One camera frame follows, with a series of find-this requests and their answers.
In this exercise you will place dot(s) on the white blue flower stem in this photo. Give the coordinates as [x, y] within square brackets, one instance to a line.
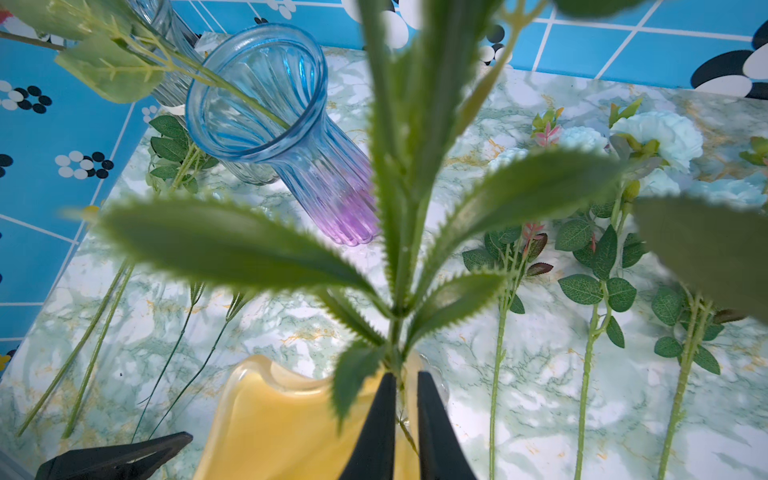
[546, 131]

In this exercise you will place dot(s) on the purple blue glass vase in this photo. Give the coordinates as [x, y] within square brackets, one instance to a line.
[284, 69]

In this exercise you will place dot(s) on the red rose stem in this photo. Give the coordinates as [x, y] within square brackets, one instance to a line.
[117, 54]

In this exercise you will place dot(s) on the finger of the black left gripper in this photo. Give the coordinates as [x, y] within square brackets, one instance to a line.
[137, 461]

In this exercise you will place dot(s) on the clear ribbed glass vase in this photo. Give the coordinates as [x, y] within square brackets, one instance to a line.
[172, 92]

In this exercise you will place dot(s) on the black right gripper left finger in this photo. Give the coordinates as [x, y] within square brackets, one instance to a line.
[373, 456]

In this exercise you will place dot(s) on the yellow fluted glass vase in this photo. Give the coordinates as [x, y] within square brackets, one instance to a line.
[273, 423]

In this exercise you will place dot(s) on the large light blue peony stem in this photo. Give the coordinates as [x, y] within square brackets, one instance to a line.
[741, 193]

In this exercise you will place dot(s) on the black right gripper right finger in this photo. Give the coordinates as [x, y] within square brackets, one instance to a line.
[440, 455]

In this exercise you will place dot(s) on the white blue flower bunch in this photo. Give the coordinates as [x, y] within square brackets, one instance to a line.
[655, 142]

